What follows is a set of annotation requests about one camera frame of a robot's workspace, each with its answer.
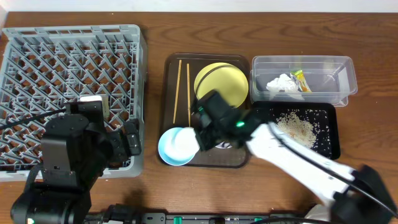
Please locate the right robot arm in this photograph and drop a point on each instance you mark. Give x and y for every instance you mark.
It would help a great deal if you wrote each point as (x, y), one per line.
(348, 195)

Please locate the white bowl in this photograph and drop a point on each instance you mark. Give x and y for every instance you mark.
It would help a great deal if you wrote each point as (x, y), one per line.
(224, 145)

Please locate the white cup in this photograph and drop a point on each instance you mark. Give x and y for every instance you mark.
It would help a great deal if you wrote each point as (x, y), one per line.
(186, 144)

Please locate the dark brown serving tray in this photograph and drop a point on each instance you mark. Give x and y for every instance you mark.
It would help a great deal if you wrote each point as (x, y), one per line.
(221, 158)

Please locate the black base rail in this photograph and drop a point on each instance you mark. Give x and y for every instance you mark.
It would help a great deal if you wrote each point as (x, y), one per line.
(120, 213)

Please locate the light blue bowl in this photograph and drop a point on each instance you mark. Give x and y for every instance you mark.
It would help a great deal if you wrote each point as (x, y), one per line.
(166, 149)

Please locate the black waste tray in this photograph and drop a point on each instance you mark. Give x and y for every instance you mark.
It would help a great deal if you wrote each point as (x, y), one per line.
(321, 115)

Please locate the white tissue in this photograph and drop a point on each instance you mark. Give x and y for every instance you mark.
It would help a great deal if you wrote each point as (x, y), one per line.
(283, 83)

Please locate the clear plastic bin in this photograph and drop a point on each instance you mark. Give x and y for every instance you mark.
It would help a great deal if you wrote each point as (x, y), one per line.
(331, 79)

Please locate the green snack wrapper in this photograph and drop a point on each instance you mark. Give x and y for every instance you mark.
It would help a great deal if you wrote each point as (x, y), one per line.
(299, 78)

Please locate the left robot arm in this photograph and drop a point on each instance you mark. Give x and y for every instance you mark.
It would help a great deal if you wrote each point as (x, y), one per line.
(76, 150)

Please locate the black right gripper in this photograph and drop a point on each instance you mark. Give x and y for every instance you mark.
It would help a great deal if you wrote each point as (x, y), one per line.
(202, 130)

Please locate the yellow plate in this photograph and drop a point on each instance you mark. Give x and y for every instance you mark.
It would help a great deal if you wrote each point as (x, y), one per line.
(226, 79)

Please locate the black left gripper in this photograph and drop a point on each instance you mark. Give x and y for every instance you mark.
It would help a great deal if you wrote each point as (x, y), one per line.
(125, 142)

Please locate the grey dishwasher rack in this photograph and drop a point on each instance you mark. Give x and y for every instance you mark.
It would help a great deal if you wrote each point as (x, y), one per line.
(44, 68)

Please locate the spilled rice pile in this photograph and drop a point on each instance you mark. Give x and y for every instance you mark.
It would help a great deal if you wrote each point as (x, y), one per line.
(298, 129)

